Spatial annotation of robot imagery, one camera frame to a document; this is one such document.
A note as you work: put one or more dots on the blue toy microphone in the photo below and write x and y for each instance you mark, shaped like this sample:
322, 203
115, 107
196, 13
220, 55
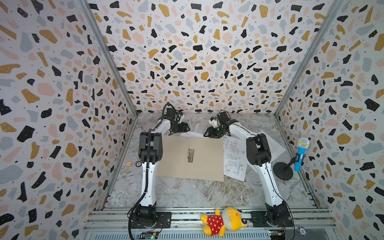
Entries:
303, 144

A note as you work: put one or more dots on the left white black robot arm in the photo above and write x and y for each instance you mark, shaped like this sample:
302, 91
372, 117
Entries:
151, 150

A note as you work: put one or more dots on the left green circuit board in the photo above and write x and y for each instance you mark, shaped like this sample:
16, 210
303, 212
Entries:
148, 236

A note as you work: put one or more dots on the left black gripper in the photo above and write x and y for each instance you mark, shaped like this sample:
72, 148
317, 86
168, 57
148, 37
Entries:
182, 128

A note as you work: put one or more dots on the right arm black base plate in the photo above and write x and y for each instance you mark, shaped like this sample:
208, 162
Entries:
269, 219

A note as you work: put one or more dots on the silver folder clip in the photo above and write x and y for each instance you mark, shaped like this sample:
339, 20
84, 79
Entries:
191, 155

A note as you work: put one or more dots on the aluminium rail frame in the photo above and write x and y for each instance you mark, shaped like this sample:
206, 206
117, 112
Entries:
186, 224

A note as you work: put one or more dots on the text printed paper sheet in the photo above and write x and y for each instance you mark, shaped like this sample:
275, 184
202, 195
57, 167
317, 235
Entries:
192, 134

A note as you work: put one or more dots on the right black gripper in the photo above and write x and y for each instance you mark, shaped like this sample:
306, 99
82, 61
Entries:
214, 130

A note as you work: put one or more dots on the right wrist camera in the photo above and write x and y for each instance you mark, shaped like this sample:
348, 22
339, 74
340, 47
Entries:
213, 121

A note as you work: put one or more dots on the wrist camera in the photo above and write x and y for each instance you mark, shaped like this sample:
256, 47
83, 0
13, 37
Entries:
213, 121
179, 116

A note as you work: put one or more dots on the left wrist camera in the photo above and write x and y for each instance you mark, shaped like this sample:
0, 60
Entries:
179, 116

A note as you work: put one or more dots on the round white blue badge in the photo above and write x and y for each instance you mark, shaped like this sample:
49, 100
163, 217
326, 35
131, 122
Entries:
302, 231

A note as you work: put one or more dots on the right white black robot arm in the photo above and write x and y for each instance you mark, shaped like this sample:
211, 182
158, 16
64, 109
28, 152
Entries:
258, 154

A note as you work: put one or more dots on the right circuit board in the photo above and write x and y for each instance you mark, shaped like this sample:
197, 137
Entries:
277, 235

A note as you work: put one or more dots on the yellow plush toy red dress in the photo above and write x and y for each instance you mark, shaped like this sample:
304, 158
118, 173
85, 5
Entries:
228, 219

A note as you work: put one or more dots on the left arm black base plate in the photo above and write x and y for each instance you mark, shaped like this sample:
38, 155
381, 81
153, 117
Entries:
162, 220

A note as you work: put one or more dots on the technical drawing paper sheet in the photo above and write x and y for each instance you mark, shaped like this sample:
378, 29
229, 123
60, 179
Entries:
235, 159

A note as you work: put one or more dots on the beige manila folder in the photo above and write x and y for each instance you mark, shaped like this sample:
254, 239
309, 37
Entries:
208, 163

